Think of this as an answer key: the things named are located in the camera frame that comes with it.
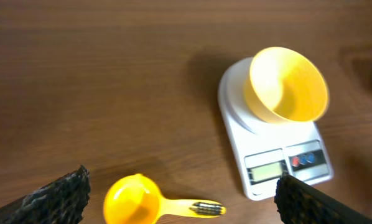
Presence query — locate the yellow plastic bowl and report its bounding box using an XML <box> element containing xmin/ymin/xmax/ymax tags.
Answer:
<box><xmin>243</xmin><ymin>47</ymin><xmax>330</xmax><ymax>124</ymax></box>

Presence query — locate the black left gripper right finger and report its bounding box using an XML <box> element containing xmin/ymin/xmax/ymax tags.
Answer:
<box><xmin>274</xmin><ymin>174</ymin><xmax>372</xmax><ymax>224</ymax></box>

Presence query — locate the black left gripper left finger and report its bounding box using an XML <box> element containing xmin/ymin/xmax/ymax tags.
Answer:
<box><xmin>0</xmin><ymin>166</ymin><xmax>91</xmax><ymax>224</ymax></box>

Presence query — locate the yellow plastic measuring scoop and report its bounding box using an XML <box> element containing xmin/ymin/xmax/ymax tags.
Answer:
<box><xmin>103</xmin><ymin>174</ymin><xmax>226</xmax><ymax>224</ymax></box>

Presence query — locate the white digital kitchen scale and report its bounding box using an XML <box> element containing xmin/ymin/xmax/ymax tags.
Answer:
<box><xmin>218</xmin><ymin>58</ymin><xmax>333</xmax><ymax>201</ymax></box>

